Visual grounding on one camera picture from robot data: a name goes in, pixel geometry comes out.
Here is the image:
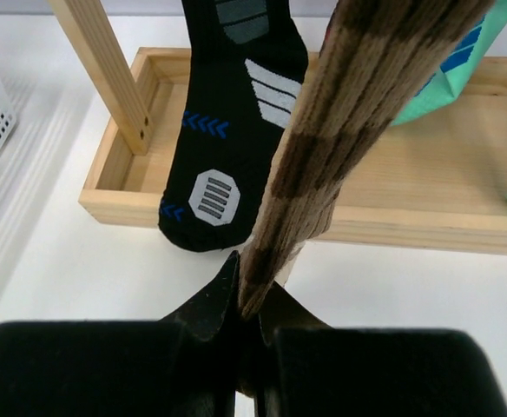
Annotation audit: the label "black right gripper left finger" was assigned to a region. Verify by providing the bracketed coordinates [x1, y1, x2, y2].
[0, 253, 240, 416]

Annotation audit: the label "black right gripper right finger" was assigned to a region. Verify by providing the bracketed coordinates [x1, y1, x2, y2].
[257, 284, 507, 416]

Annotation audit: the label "black sport sock grey patches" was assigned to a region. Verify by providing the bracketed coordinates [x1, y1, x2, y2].
[158, 1, 308, 252]

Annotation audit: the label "mint green sport sock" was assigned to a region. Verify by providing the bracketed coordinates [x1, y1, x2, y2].
[392, 0, 507, 126]

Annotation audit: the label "brown tan striped sock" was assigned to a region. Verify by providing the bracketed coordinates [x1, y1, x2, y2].
[238, 1, 491, 319]

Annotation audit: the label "wooden hanging rack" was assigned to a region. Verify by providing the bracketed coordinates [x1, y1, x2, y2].
[51, 1, 507, 255]

